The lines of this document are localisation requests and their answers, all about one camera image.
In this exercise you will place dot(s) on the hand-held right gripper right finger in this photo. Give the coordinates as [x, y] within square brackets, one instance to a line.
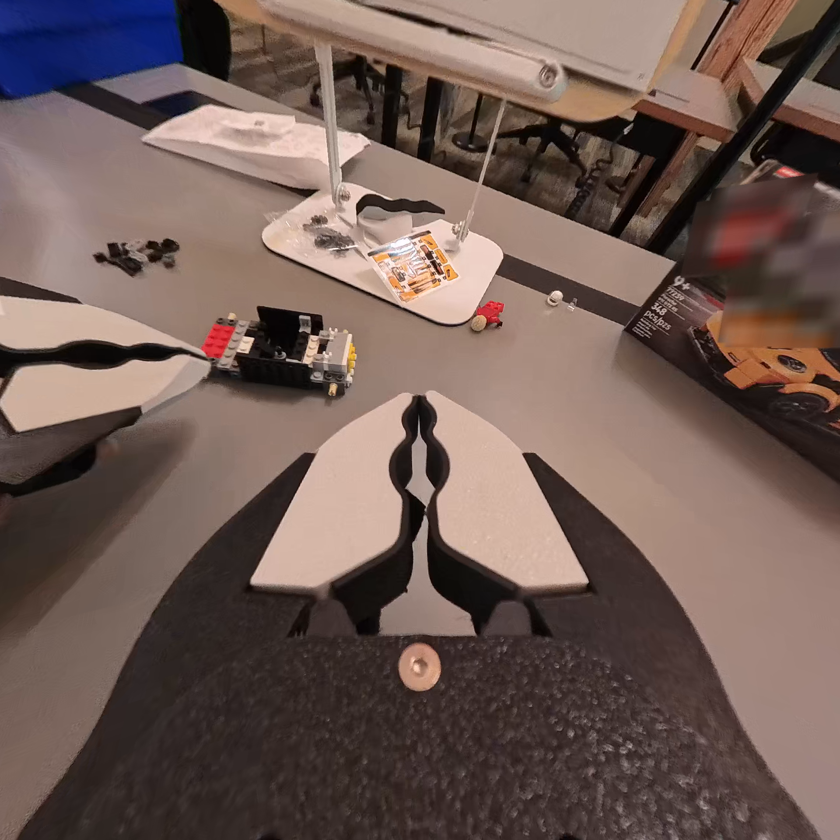
[505, 512]

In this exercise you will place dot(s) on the black metal pole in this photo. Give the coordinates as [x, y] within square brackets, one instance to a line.
[741, 132]

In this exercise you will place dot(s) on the red toy brick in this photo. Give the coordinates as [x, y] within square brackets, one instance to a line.
[491, 312]

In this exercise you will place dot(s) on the white book stand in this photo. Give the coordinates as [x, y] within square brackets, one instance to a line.
[472, 262]

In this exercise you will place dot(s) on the black toy car set box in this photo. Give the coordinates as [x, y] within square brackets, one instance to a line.
[774, 394]

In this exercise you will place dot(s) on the pile of small black toy pieces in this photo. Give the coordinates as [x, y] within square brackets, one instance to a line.
[134, 253]

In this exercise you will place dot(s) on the clear plastic parts bag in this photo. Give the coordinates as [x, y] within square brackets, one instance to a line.
[321, 236]

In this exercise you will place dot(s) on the blue plastic bin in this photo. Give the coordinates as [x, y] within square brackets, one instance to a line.
[79, 46]

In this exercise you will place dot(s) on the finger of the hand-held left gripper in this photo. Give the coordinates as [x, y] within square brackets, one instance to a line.
[79, 321]
[85, 394]

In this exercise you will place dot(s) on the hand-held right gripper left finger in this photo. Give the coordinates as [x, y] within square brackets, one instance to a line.
[328, 512]

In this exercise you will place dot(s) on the grey plate with wavy black edge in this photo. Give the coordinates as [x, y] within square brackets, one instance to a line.
[400, 207]

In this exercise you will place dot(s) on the toy brick car model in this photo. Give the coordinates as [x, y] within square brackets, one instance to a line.
[216, 338]

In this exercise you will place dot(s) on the printed white paper bag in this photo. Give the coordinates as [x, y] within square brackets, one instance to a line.
[249, 144]

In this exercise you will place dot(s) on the wooden-top background desk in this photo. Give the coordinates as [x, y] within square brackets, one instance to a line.
[695, 111]

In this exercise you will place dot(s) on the orange sticker sheet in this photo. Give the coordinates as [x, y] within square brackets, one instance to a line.
[413, 266]

